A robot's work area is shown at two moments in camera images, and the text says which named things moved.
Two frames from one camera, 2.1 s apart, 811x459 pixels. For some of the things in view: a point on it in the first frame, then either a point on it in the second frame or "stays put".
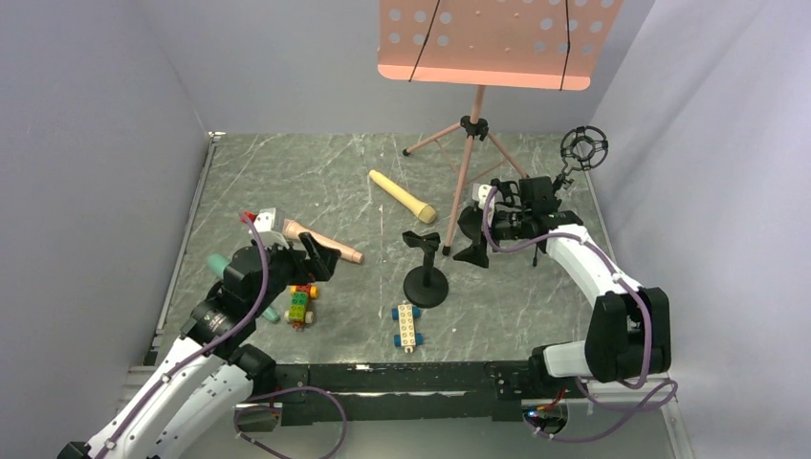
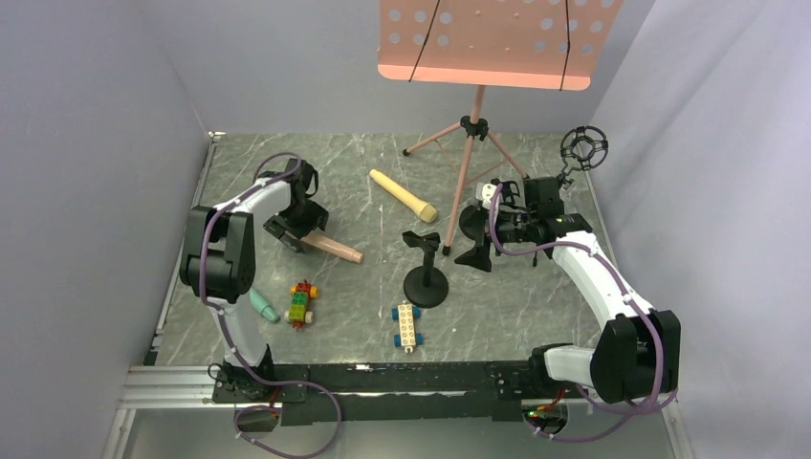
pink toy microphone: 292,231 stays put
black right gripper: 484,227 stays put
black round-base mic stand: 427,286 stays put
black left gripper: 305,256 → 290,229
